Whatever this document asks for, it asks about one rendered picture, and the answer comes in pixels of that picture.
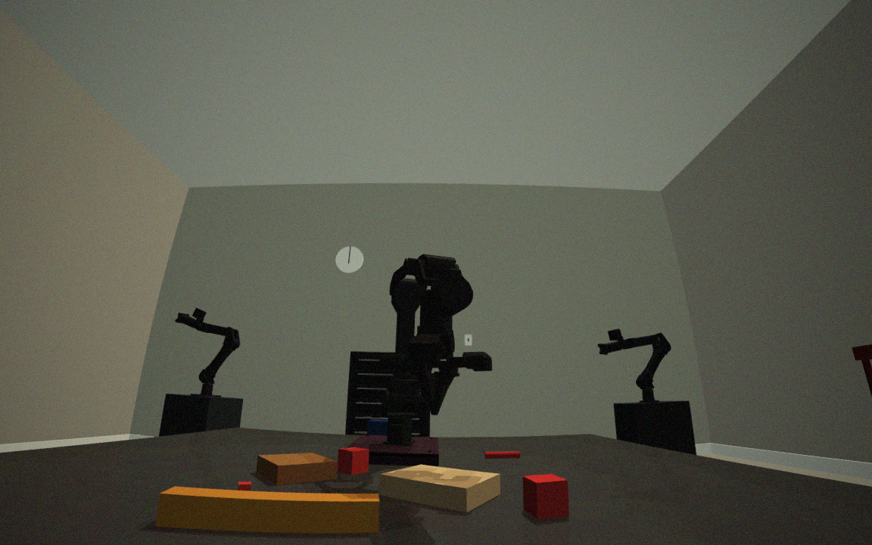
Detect red flat bar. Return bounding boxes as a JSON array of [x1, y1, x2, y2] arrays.
[[485, 451, 520, 459]]

